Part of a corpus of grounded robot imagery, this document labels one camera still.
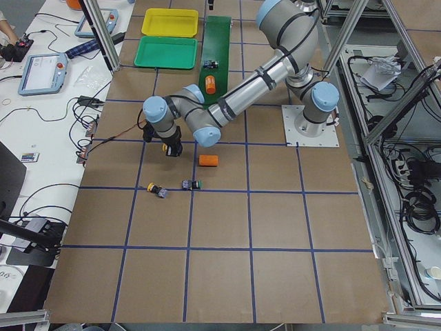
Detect orange round object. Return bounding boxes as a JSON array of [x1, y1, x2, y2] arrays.
[[65, 0, 82, 10]]

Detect yellow plastic tray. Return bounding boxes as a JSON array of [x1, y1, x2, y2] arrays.
[[141, 8, 198, 38]]

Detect plain orange cylinder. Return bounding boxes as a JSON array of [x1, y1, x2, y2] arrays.
[[198, 154, 219, 167]]

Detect blue folded umbrella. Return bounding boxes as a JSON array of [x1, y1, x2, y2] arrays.
[[65, 39, 99, 59]]

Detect red black power cable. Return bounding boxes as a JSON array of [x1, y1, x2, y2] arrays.
[[85, 123, 147, 152]]

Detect aluminium frame post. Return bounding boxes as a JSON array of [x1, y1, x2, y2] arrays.
[[79, 0, 121, 72]]

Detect black power adapter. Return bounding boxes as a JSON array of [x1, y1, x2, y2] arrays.
[[112, 32, 125, 45]]

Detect orange cylinder with white print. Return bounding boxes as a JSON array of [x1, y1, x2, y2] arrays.
[[205, 75, 216, 95]]

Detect green conveyor belt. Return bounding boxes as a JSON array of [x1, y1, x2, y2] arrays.
[[198, 15, 232, 108]]

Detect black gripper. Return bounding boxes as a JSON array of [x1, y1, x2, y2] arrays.
[[154, 126, 183, 157]]

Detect green plastic tray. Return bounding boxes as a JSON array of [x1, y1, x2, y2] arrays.
[[134, 36, 198, 70]]

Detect teach pendant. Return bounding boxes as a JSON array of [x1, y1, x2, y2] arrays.
[[18, 53, 68, 97], [74, 8, 119, 39]]

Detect black cable bundle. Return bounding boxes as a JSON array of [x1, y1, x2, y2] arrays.
[[399, 188, 439, 235]]

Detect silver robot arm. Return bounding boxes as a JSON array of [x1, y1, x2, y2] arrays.
[[142, 1, 340, 157]]

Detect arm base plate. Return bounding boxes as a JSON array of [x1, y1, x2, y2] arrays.
[[282, 105, 340, 148]]

